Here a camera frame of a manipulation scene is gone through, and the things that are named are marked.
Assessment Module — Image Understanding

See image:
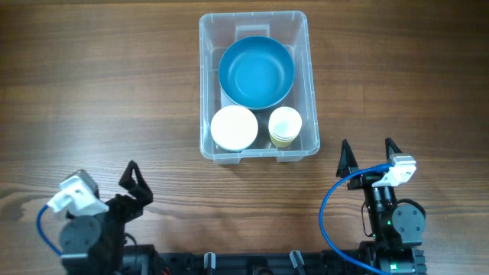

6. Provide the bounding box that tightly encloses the dark blue bowl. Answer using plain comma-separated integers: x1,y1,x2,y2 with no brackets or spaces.
218,36,295,111

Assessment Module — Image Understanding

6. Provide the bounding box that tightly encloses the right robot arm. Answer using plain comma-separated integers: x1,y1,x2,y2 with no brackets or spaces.
336,137,426,274

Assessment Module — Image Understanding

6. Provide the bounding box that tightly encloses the right blue cable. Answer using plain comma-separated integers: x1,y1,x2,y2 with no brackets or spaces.
318,163,393,275

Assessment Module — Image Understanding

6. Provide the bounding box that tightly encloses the clear plastic storage bin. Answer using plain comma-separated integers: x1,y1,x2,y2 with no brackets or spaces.
199,11,320,164

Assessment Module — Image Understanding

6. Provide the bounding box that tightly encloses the pale cream cup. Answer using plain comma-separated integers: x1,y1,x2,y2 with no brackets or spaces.
268,106,303,137

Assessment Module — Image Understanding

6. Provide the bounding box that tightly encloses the mint green small bowl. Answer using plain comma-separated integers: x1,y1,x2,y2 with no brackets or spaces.
215,144,248,153

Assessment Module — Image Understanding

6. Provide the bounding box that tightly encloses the pink small bowl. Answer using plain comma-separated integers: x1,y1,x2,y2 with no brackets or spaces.
210,105,258,148

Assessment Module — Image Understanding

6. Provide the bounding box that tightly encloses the blue cable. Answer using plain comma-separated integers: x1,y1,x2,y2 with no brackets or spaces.
318,163,393,275
36,204,64,257

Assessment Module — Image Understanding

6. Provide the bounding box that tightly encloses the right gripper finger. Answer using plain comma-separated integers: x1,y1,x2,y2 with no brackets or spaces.
336,139,359,179
385,137,402,159

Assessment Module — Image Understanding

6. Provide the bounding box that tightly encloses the left blue cable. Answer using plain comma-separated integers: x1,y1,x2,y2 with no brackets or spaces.
36,204,64,257

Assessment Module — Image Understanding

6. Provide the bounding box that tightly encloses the pink cup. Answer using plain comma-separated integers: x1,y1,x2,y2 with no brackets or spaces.
270,132,297,143

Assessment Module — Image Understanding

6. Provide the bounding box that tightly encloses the yellow cup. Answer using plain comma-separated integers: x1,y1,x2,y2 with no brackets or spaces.
270,137,293,147

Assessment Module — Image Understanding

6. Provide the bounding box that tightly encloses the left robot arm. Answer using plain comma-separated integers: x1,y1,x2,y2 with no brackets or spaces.
60,160,160,275

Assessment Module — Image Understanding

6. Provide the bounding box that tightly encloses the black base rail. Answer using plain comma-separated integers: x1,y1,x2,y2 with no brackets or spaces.
121,244,426,275

